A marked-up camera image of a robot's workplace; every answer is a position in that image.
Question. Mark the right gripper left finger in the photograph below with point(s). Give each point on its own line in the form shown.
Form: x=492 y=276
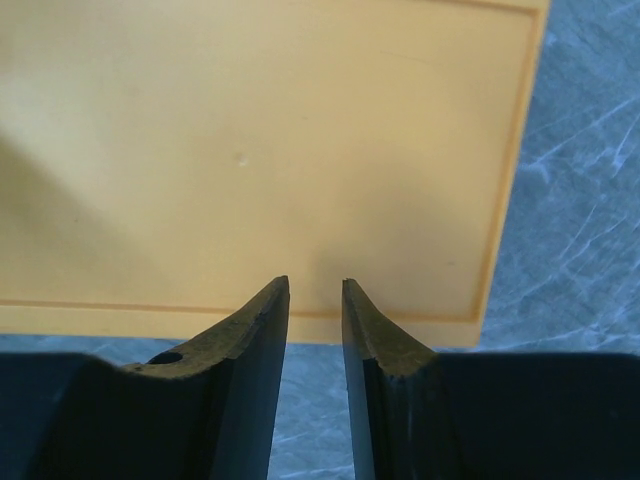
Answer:
x=204 y=409

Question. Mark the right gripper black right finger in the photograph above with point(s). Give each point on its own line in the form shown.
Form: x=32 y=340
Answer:
x=419 y=414

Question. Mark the yellow drawer cabinet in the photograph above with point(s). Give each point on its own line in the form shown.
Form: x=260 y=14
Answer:
x=161 y=161

